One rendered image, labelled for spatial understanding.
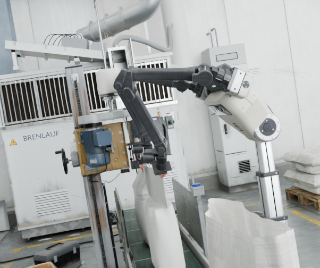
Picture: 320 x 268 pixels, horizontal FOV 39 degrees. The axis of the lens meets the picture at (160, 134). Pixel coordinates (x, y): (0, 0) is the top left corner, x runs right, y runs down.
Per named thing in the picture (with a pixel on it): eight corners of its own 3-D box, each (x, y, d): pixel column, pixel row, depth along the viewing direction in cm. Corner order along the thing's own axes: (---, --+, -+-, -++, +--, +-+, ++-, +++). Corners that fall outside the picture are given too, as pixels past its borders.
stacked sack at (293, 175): (348, 175, 554) (346, 163, 553) (298, 185, 540) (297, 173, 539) (328, 171, 595) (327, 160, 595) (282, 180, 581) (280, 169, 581)
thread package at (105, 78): (125, 92, 287) (120, 65, 286) (98, 96, 285) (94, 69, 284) (123, 94, 304) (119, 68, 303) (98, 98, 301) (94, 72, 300)
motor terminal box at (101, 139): (114, 148, 284) (111, 129, 283) (99, 150, 278) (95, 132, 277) (108, 148, 291) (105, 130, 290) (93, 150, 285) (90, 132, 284)
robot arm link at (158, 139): (129, 86, 221) (132, 77, 231) (119, 90, 223) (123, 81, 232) (168, 153, 241) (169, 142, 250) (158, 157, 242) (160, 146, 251)
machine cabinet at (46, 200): (196, 211, 593) (171, 51, 582) (17, 245, 562) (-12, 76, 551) (179, 197, 708) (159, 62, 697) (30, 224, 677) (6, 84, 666)
